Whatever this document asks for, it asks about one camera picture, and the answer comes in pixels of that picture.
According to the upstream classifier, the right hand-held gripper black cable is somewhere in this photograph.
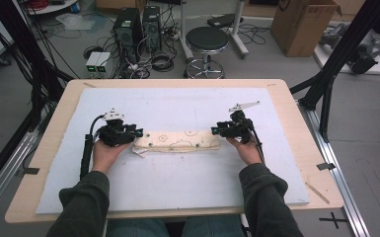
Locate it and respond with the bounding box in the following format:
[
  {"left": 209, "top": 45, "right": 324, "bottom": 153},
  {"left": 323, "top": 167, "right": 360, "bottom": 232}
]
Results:
[{"left": 250, "top": 127, "right": 266, "bottom": 164}]

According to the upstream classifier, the left hand-held gripper black cable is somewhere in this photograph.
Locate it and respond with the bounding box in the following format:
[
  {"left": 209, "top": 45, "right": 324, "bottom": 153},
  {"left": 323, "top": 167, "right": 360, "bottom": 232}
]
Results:
[{"left": 80, "top": 114, "right": 107, "bottom": 181}]

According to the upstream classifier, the narrow black computer tower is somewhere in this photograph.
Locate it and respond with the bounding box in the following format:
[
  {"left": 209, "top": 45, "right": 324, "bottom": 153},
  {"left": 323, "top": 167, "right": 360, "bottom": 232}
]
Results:
[{"left": 142, "top": 5, "right": 163, "bottom": 53}]

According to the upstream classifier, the black tape piece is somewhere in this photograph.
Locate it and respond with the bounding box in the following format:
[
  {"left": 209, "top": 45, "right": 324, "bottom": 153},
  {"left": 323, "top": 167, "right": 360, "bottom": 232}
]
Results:
[
  {"left": 316, "top": 162, "right": 337, "bottom": 171},
  {"left": 16, "top": 167, "right": 40, "bottom": 176}
]

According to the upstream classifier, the white metal stand frame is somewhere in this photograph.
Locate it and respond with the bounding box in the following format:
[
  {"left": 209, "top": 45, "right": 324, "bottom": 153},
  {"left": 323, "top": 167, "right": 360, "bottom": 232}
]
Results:
[{"left": 179, "top": 0, "right": 250, "bottom": 62}]

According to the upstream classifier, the grey machine part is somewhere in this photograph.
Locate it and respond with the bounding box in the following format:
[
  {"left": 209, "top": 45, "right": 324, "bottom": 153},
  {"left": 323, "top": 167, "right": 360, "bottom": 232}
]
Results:
[{"left": 319, "top": 22, "right": 348, "bottom": 48}]

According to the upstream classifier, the black metal frame stand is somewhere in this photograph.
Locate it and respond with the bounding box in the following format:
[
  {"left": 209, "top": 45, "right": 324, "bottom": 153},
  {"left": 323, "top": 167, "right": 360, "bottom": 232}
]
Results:
[
  {"left": 0, "top": 0, "right": 75, "bottom": 198},
  {"left": 289, "top": 0, "right": 380, "bottom": 143}
]

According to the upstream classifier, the clear plastic sheet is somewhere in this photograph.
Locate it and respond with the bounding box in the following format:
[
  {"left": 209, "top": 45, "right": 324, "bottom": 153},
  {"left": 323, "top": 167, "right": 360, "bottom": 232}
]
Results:
[{"left": 55, "top": 13, "right": 97, "bottom": 32}]

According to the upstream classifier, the black tape cross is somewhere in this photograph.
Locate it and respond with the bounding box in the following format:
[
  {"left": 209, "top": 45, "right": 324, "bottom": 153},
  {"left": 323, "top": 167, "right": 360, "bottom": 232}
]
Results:
[{"left": 319, "top": 211, "right": 348, "bottom": 230}]

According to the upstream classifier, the person's right leg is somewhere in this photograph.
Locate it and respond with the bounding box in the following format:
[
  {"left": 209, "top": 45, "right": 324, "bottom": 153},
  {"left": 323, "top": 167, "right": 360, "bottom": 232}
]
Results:
[{"left": 182, "top": 215, "right": 246, "bottom": 237}]

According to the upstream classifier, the flat black device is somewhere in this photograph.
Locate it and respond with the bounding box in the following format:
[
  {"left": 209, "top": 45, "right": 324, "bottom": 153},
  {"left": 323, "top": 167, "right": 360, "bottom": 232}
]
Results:
[{"left": 206, "top": 13, "right": 245, "bottom": 29}]

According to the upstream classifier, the aluminium rail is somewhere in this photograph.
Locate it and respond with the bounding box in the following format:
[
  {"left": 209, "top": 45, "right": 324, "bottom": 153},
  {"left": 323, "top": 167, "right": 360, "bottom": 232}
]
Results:
[
  {"left": 0, "top": 131, "right": 40, "bottom": 225},
  {"left": 297, "top": 100, "right": 371, "bottom": 237}
]

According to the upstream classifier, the hand-held gripper black cable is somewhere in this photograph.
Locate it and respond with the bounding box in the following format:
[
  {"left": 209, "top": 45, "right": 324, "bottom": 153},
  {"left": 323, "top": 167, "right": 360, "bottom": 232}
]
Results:
[
  {"left": 80, "top": 114, "right": 107, "bottom": 181},
  {"left": 250, "top": 127, "right": 266, "bottom": 164}
]

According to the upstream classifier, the brown cardboard box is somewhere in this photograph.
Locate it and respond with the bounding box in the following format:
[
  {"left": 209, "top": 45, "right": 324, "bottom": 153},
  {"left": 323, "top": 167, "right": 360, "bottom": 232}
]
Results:
[{"left": 269, "top": 0, "right": 342, "bottom": 58}]

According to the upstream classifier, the large black computer tower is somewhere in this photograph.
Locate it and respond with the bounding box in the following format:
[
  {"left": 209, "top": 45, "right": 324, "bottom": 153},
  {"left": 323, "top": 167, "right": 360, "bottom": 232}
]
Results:
[{"left": 113, "top": 7, "right": 143, "bottom": 63}]

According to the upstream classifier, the person's leg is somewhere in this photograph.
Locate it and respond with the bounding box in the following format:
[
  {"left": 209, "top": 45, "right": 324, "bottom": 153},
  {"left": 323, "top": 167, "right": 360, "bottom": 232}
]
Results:
[
  {"left": 107, "top": 218, "right": 171, "bottom": 237},
  {"left": 182, "top": 215, "right": 246, "bottom": 237}
]

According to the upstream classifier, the black round stool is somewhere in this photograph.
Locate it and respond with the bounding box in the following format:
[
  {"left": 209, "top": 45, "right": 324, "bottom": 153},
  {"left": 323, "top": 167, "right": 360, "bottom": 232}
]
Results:
[{"left": 184, "top": 26, "right": 230, "bottom": 79}]

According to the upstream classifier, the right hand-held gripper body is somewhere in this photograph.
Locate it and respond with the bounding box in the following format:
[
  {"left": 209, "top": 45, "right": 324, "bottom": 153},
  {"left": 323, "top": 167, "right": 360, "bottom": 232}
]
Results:
[{"left": 224, "top": 101, "right": 261, "bottom": 144}]

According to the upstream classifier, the cream cloth towel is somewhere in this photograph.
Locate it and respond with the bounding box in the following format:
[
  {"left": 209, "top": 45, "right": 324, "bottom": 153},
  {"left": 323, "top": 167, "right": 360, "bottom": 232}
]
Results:
[{"left": 131, "top": 128, "right": 221, "bottom": 158}]

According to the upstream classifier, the coiled black cable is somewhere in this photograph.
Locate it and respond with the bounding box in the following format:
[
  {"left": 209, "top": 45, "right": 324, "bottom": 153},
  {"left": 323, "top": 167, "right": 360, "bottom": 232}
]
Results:
[{"left": 150, "top": 51, "right": 176, "bottom": 73}]

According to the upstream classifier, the white round table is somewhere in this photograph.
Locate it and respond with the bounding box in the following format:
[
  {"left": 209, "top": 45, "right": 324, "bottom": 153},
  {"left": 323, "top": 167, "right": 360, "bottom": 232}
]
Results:
[{"left": 26, "top": 0, "right": 80, "bottom": 16}]

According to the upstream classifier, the black machine part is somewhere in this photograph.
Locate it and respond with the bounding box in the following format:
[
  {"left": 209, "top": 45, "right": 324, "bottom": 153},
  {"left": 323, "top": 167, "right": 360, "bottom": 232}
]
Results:
[{"left": 348, "top": 34, "right": 380, "bottom": 75}]

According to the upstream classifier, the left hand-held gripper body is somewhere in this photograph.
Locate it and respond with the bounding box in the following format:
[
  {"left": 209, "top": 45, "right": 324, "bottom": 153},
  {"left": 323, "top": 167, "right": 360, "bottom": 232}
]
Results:
[{"left": 98, "top": 108, "right": 136, "bottom": 148}]

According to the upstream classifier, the person's right hand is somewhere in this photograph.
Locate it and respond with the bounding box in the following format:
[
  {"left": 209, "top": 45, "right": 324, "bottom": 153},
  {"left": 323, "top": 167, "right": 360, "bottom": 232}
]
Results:
[{"left": 226, "top": 136, "right": 265, "bottom": 166}]

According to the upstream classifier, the white power supply unit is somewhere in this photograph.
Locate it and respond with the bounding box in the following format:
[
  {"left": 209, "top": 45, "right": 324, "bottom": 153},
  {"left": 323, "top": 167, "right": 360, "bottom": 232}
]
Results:
[
  {"left": 85, "top": 51, "right": 103, "bottom": 74},
  {"left": 96, "top": 52, "right": 113, "bottom": 74}
]

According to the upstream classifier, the person's left leg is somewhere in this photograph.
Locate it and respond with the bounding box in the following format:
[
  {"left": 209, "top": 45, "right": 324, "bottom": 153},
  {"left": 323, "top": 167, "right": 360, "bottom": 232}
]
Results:
[{"left": 107, "top": 218, "right": 171, "bottom": 237}]

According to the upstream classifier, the white foam mat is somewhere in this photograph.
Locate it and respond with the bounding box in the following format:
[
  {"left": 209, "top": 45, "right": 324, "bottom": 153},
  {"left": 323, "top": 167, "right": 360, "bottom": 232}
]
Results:
[{"left": 35, "top": 87, "right": 311, "bottom": 215}]

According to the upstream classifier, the person's left hand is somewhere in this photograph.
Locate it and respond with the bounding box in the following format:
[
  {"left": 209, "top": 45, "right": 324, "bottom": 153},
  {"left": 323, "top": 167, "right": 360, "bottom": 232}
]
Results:
[{"left": 92, "top": 137, "right": 133, "bottom": 175}]

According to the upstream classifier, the thin wooden stick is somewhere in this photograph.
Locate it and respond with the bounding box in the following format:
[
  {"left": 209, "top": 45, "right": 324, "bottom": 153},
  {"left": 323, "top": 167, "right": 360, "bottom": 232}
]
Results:
[{"left": 305, "top": 182, "right": 331, "bottom": 205}]

